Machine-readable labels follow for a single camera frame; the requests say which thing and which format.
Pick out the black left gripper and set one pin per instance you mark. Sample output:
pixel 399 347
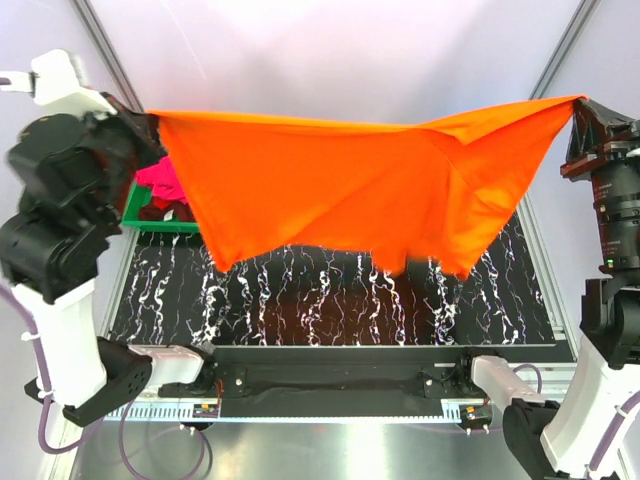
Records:
pixel 143 127

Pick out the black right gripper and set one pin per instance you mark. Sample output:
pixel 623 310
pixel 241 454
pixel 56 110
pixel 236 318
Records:
pixel 598 134

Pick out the orange t shirt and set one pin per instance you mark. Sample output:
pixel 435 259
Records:
pixel 440 190

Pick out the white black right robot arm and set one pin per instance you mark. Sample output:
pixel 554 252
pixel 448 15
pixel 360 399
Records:
pixel 579 437

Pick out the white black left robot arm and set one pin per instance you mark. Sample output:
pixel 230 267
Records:
pixel 77 167

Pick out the pink t shirt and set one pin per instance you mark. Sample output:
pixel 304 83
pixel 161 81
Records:
pixel 162 180

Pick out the green plastic bin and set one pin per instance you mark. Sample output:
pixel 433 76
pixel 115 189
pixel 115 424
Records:
pixel 139 197

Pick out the dark maroon t shirt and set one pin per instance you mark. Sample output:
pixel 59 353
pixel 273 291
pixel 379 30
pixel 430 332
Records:
pixel 164 210

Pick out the left connector box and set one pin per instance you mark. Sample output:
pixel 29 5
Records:
pixel 205 410

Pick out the connector box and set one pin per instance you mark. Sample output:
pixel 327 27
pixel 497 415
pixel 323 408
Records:
pixel 477 413
pixel 205 410

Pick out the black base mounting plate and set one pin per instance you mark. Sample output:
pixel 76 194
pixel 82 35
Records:
pixel 286 384

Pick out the right connector box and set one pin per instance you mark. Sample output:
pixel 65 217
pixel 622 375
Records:
pixel 477 413

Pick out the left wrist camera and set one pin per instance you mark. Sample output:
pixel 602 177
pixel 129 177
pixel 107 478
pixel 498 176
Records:
pixel 56 83

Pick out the aluminium frame rail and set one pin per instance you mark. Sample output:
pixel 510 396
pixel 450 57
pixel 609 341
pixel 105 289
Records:
pixel 140 398

